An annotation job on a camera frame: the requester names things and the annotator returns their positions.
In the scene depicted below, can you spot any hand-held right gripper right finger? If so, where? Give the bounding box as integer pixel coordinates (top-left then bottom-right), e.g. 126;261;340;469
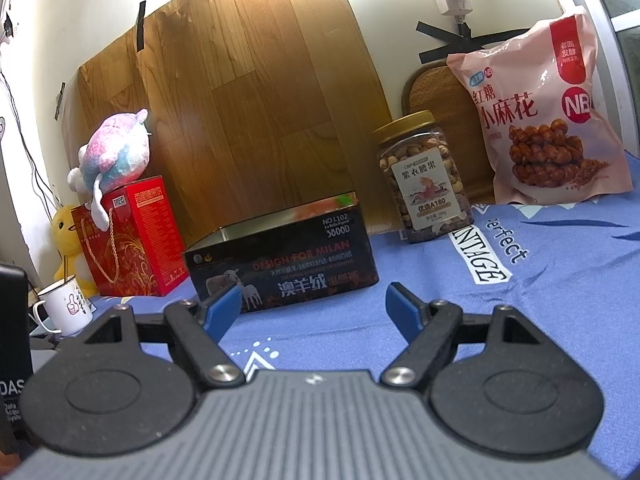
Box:
380;282;572;391

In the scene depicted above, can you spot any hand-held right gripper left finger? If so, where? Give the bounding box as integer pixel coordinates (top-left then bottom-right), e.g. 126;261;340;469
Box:
59;282;246;392

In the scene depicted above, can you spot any black tin box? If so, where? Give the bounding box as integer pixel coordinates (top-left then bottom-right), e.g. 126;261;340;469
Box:
183;191;379;313

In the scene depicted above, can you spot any white enamel mug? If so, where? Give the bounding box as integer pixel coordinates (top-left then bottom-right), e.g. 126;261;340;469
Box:
32;275;94;335

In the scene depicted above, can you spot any red gift bag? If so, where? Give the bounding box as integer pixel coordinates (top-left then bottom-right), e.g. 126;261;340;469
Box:
71;175;190;298

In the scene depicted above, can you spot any yellow plush duck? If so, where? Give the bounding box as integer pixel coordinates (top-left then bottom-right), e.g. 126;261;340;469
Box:
51;204;98;298

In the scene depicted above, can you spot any clear nut jar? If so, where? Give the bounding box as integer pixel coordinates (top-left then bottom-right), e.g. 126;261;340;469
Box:
372;110;473;245

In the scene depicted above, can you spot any blue printed cloth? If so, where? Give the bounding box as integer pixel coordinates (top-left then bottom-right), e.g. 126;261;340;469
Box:
30;150;640;480

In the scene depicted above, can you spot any pink blue plush toy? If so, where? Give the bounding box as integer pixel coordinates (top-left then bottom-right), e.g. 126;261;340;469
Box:
67;108;153;233

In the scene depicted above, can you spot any round woven mat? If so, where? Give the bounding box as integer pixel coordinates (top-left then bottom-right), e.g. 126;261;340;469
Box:
402;57;501;201

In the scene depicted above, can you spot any wooden board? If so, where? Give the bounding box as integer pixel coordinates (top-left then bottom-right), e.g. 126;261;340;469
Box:
75;0;393;256

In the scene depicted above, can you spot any pink snack bag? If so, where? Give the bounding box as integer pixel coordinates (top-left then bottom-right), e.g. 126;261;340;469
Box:
446;7;635;206

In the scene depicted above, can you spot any black wall cable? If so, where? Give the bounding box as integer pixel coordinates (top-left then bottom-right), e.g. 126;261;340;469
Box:
0;67;57;211

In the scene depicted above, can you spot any grey frame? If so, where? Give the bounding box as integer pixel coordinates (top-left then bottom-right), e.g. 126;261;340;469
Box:
537;0;640;153

